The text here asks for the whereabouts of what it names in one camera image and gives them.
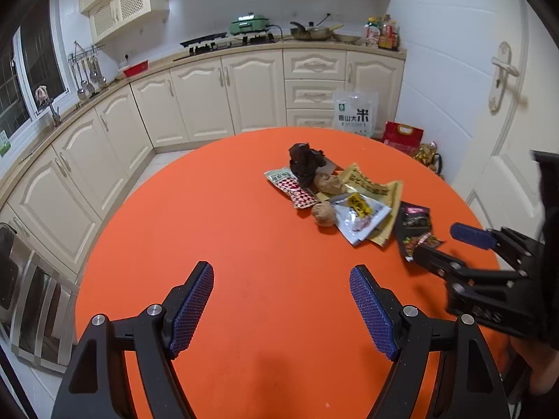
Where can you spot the cream kitchen cabinets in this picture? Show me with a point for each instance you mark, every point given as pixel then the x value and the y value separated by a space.
pixel 122 4
pixel 196 96

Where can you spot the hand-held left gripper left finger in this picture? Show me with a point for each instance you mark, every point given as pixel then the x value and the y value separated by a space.
pixel 192 310

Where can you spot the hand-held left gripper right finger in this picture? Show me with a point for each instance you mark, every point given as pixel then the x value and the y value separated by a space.
pixel 373 314

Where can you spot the kitchen window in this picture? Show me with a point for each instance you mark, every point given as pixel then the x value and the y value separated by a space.
pixel 39 61

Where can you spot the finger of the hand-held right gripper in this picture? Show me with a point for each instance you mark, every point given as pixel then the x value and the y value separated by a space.
pixel 471 235
pixel 441 264

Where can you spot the white panel door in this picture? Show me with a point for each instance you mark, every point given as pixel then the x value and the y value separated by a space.
pixel 515 174

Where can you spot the dark crumpled bag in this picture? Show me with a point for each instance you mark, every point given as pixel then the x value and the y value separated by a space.
pixel 303 163

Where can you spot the hanging utensil rack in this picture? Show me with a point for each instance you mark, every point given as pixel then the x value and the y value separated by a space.
pixel 89 74

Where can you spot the white packet with yellow label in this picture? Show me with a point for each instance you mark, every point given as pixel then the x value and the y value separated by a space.
pixel 356 222

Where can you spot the round table with orange cover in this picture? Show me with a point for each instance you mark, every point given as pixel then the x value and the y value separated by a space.
pixel 218 227

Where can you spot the shallow metal bowl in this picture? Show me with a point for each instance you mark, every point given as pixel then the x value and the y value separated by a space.
pixel 348 38

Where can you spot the green bottle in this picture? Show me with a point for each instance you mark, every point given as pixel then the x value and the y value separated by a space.
pixel 4 143

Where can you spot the cream upper kitchen cabinets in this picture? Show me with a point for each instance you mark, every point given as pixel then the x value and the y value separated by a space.
pixel 122 4

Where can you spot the white rice bag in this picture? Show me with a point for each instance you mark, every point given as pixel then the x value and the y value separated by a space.
pixel 354 113

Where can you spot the person's right hand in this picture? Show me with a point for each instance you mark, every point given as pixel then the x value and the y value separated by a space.
pixel 528 362

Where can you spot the black gas stove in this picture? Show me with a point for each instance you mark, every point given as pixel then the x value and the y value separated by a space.
pixel 218 42

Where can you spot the metal step stool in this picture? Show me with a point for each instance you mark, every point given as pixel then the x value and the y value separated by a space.
pixel 39 305

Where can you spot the cream lower kitchen cabinets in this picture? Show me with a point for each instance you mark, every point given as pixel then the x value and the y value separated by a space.
pixel 196 96

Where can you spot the black snack packet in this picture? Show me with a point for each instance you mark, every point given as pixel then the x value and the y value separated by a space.
pixel 415 222

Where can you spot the yellow snack packet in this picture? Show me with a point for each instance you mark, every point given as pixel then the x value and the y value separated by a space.
pixel 371 185

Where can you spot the group of condiment bottles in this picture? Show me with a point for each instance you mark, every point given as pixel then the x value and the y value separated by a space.
pixel 382 35

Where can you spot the cooking oil bottles pack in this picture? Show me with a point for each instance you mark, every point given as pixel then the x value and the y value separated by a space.
pixel 428 157

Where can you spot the metal wok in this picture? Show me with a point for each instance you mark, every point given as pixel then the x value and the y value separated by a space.
pixel 312 31

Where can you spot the red basin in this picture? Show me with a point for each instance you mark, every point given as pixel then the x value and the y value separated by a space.
pixel 136 70

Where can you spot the red checkered sauce sachet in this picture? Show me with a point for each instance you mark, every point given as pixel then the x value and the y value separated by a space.
pixel 290 187

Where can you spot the green electric cooker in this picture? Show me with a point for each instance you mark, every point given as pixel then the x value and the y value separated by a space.
pixel 249 25

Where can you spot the metal faucet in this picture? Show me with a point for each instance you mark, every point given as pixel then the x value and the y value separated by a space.
pixel 51 109

